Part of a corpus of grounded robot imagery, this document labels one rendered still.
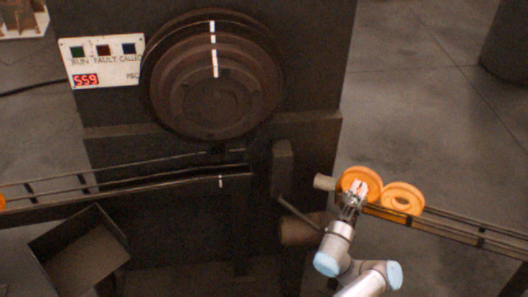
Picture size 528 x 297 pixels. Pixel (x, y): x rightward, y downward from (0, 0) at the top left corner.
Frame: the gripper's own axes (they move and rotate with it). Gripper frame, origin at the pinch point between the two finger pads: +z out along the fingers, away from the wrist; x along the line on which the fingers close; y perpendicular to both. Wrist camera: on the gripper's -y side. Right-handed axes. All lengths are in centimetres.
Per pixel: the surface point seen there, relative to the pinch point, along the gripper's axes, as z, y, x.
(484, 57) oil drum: 212, -131, -38
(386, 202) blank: -2.9, -3.3, -10.5
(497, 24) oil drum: 221, -103, -38
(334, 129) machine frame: 15.5, 3.6, 17.1
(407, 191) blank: -0.5, 5.2, -16.0
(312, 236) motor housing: -19.7, -19.8, 11.7
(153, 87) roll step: -20, 48, 62
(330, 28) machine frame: 28, 42, 25
